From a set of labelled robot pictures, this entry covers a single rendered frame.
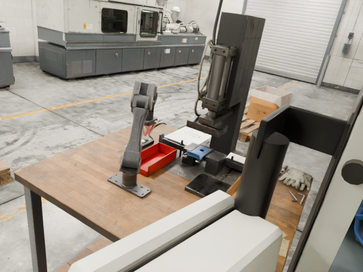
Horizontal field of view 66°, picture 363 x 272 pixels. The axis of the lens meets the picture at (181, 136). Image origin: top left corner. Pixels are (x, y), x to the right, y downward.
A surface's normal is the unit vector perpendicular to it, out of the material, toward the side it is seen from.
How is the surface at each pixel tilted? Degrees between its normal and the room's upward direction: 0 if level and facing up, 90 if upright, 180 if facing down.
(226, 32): 90
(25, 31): 90
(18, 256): 0
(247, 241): 7
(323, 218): 90
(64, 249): 0
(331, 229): 90
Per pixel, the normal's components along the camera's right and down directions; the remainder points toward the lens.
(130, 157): 0.03, -0.21
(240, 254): 0.05, -0.95
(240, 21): -0.51, 0.29
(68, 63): 0.82, 0.33
